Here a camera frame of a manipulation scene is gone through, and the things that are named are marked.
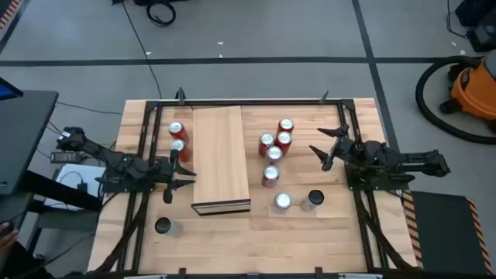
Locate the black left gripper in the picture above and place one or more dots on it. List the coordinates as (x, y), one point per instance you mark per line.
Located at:
(167, 172)

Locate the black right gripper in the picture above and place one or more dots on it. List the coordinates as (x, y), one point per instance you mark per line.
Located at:
(343, 149)

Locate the orange soda can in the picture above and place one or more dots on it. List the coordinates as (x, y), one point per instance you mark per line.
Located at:
(179, 131)
(185, 153)

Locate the red cola can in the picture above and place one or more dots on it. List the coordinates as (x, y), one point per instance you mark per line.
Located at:
(271, 173)
(285, 125)
(284, 138)
(266, 139)

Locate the tall silver black-topped can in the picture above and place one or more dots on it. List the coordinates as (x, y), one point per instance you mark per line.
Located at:
(162, 225)
(315, 197)

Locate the silver diet cola can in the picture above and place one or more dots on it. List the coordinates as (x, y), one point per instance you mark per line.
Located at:
(274, 153)
(283, 200)

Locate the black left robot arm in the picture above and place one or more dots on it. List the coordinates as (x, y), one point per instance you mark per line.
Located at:
(97, 149)

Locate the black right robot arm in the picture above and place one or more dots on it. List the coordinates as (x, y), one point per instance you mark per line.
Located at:
(387, 157)

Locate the black table clamp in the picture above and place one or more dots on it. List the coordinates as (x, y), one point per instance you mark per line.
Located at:
(180, 96)
(324, 97)
(318, 271)
(182, 271)

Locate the small black charger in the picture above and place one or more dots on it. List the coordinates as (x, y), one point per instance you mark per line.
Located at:
(82, 188)

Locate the orange shop vacuum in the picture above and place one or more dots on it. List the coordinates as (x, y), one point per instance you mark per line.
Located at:
(472, 89)
(419, 97)

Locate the white paper sheet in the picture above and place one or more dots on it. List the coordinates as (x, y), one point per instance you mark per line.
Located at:
(69, 174)

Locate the black hazard-striped floor mat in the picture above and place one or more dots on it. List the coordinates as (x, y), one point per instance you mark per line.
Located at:
(7, 13)
(441, 232)

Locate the person's hand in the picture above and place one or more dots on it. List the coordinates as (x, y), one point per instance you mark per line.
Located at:
(7, 238)

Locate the monitor with blue screen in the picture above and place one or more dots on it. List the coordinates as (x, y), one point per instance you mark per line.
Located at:
(7, 91)

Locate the black equipment case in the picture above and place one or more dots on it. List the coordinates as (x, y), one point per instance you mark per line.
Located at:
(480, 23)

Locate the wooden shelf with black frame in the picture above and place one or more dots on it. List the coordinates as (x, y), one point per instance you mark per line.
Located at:
(221, 155)

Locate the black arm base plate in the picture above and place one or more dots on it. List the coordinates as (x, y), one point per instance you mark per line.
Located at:
(360, 185)
(128, 189)

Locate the black aluminium table frame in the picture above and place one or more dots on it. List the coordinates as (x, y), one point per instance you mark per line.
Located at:
(271, 102)

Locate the black desk leg frame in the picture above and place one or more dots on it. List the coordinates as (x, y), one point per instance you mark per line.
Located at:
(58, 190)

